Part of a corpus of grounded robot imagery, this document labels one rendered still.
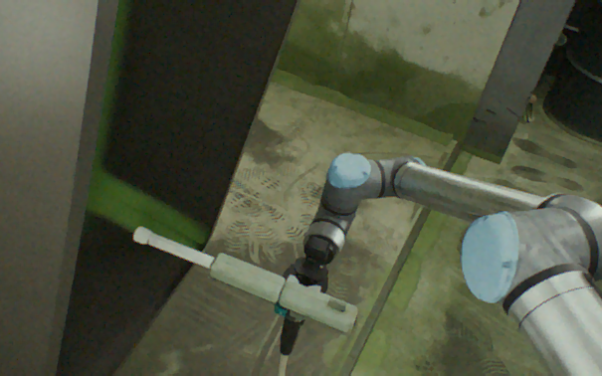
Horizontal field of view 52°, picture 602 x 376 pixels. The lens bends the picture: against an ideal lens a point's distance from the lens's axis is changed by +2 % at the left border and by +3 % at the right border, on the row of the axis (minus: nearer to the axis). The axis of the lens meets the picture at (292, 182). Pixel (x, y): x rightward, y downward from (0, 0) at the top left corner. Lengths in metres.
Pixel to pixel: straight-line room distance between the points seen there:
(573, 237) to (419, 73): 1.92
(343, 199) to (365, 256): 0.74
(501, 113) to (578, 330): 2.00
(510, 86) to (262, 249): 1.28
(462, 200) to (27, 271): 0.79
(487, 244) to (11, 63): 0.62
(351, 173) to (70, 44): 0.96
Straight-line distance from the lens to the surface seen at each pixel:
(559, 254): 0.86
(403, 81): 2.78
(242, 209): 2.16
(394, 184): 1.37
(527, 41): 2.62
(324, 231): 1.37
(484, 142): 2.82
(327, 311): 1.20
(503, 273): 0.83
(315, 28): 2.85
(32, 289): 0.66
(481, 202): 1.13
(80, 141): 0.49
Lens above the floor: 1.45
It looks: 37 degrees down
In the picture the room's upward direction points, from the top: 11 degrees clockwise
